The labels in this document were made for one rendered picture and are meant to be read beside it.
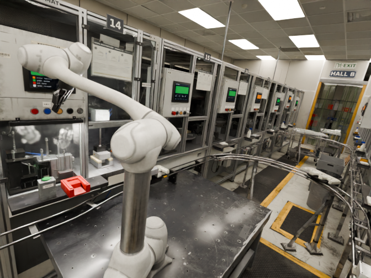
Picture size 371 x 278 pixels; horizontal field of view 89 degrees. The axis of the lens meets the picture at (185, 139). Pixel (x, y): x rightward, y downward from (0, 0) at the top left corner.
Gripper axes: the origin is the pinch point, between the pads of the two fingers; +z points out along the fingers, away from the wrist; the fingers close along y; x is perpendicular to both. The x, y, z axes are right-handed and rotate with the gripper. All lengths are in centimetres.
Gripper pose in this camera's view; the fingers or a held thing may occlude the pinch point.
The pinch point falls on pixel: (56, 106)
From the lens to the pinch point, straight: 132.5
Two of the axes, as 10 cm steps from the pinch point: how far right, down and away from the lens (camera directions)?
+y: -2.2, 4.5, -8.7
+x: 7.3, 6.6, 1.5
